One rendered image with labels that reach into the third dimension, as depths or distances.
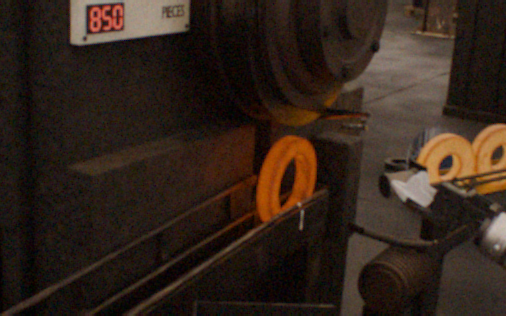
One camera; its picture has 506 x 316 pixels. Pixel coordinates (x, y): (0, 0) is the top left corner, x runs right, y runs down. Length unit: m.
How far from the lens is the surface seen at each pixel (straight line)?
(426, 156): 1.86
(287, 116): 1.41
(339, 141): 1.68
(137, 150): 1.28
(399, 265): 1.77
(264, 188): 1.45
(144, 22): 1.25
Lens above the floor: 1.24
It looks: 17 degrees down
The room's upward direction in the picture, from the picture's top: 3 degrees clockwise
